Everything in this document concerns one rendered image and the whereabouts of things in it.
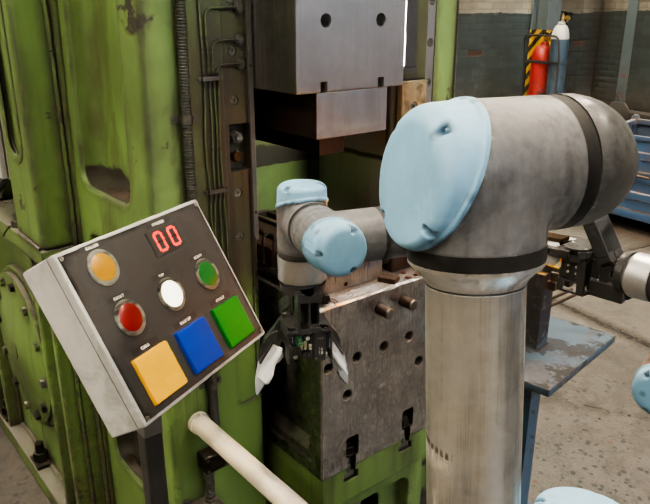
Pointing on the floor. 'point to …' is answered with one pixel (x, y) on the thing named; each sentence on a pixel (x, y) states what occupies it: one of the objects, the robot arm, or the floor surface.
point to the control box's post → (153, 463)
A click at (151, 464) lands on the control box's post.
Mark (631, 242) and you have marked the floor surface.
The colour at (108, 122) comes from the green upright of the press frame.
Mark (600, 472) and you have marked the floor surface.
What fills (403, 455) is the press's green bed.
